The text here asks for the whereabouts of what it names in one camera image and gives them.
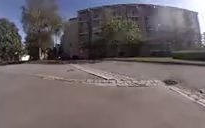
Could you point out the round dark green tree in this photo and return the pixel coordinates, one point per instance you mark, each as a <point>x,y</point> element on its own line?
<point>3,40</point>

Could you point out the dark manhole cover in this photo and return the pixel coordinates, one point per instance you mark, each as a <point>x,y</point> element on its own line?
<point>170,82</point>

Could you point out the large grey apartment building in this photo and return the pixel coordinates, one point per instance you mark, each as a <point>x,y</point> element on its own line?
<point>163,30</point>

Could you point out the cobblestone strip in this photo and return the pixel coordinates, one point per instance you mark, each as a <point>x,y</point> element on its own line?
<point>123,81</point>

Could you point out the grey asphalt road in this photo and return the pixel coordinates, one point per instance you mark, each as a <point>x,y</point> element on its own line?
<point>73,106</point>

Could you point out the grass strip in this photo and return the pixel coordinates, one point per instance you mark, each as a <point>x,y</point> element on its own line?
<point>150,60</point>

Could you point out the tall thin tree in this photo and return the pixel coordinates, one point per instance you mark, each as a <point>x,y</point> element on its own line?
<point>40,26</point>

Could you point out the trimmed green hedge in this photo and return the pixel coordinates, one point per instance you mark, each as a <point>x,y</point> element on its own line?
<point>193,55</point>

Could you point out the light green leafy tree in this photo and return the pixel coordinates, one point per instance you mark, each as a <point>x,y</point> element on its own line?
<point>120,33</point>

